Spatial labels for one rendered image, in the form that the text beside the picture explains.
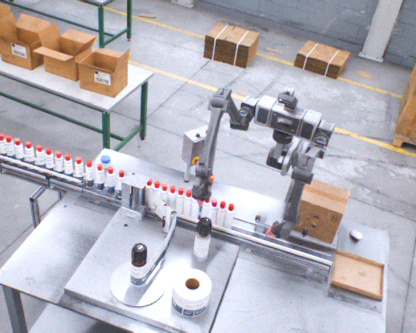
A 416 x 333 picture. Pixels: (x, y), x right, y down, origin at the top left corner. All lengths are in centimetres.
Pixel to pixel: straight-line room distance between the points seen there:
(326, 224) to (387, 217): 189
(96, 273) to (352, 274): 151
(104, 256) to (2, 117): 307
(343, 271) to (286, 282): 38
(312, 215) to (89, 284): 139
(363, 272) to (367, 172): 238
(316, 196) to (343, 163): 235
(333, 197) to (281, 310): 79
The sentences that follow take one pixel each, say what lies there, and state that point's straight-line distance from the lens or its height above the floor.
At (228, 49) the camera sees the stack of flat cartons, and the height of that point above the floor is 21.
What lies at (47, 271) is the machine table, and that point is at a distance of 295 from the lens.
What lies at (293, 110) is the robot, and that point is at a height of 154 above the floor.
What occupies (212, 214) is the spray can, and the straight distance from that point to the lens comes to 303.
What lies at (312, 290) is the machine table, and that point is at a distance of 301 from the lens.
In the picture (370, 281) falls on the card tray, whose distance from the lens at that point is 319.
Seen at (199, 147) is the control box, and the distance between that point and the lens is 283.
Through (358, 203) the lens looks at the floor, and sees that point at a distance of 502.
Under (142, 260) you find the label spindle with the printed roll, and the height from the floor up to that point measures 112.
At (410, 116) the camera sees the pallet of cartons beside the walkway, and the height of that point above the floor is 40.
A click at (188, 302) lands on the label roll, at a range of 259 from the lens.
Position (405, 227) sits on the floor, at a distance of 498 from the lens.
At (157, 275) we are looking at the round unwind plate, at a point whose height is 89.
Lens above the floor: 310
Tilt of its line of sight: 39 degrees down
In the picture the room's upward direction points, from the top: 8 degrees clockwise
